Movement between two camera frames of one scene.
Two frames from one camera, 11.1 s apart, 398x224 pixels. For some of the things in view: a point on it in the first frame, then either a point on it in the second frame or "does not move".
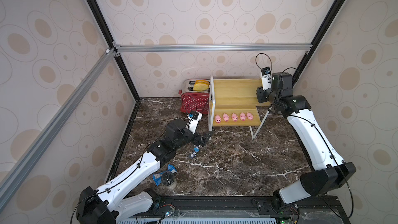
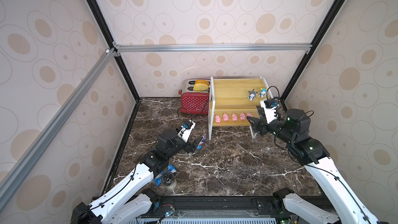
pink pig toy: [225, 117] does not move
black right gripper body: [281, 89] to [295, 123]
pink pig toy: [242, 116] does not move
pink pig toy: [217, 119] does not move
